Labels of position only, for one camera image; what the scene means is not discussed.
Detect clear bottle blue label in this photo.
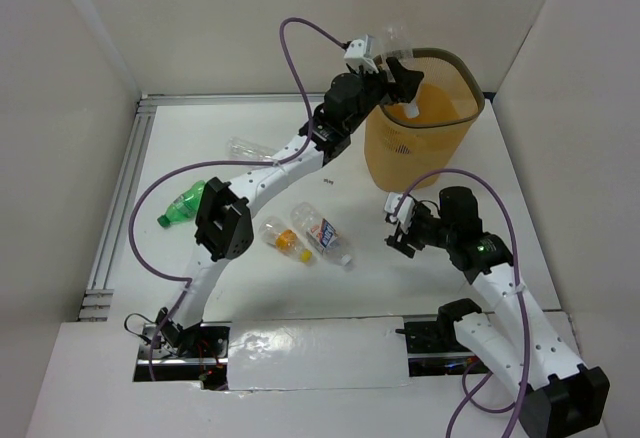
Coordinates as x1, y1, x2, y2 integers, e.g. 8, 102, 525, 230
392, 143, 412, 155

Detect aluminium frame rail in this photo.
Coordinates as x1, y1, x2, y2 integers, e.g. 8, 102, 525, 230
77, 98, 156, 322
138, 93, 303, 109

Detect clear bottle orange label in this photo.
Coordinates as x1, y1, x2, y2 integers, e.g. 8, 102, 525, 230
259, 216, 313, 264

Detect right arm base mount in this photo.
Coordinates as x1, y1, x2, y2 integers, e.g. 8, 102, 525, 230
395, 319, 488, 378

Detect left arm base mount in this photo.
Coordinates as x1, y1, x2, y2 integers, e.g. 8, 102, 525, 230
133, 323, 230, 391

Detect green plastic bottle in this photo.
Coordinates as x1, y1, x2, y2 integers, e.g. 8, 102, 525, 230
157, 180, 206, 228

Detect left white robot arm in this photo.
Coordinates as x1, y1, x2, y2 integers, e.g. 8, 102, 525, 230
157, 57, 424, 357

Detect aluminium frame rail left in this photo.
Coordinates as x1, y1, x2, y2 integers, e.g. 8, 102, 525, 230
77, 98, 156, 322

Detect aluminium frame rail back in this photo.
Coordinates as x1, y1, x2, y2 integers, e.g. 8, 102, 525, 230
138, 93, 303, 109

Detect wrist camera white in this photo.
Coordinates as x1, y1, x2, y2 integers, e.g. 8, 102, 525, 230
384, 192, 418, 233
344, 34, 378, 74

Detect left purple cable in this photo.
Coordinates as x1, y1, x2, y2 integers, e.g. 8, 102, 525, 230
127, 17, 351, 382

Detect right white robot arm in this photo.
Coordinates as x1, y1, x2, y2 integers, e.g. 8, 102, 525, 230
384, 187, 610, 437

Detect purple cable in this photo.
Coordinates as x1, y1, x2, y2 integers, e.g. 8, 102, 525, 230
127, 17, 351, 382
394, 167, 531, 438

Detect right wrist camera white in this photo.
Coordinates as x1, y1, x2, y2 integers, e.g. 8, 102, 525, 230
384, 192, 418, 233

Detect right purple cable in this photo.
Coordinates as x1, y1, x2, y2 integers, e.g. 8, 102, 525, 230
394, 167, 531, 438

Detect orange mesh waste bin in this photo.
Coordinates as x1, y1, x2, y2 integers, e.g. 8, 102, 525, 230
364, 48, 485, 192

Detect clear bottle white cap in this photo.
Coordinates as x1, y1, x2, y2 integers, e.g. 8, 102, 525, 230
226, 137, 277, 162
377, 23, 421, 119

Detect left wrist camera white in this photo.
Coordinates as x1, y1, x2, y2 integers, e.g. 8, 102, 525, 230
344, 34, 378, 74

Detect clear bottle red-blue label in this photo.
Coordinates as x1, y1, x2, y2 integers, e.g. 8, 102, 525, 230
290, 202, 353, 267

